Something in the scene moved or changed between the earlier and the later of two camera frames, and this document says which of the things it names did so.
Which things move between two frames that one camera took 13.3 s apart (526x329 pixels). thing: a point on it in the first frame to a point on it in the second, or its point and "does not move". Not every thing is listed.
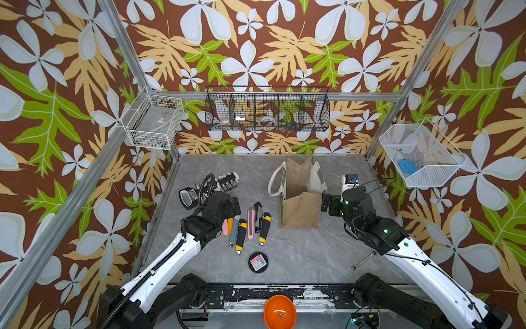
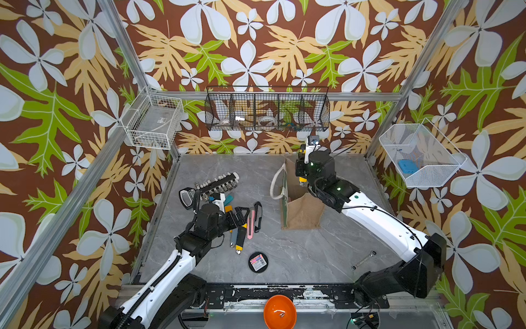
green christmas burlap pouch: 300,187 does not move
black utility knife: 258,215 does not move
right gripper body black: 337,208 to 305,170
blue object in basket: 407,166 does not move
